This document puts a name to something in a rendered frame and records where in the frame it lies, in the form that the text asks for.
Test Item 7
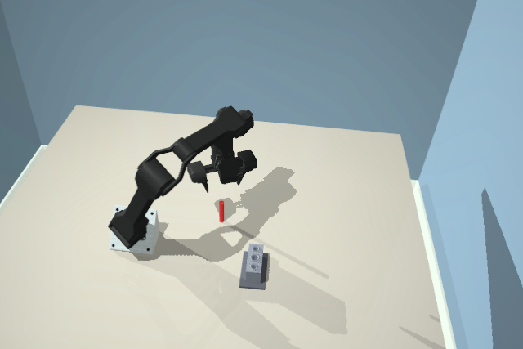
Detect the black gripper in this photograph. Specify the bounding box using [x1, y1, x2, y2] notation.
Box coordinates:
[186, 146, 257, 193]

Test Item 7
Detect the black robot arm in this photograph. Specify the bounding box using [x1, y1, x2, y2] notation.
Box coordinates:
[108, 106, 254, 249]

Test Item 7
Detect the red peg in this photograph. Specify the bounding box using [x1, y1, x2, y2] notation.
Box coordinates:
[219, 201, 224, 223]

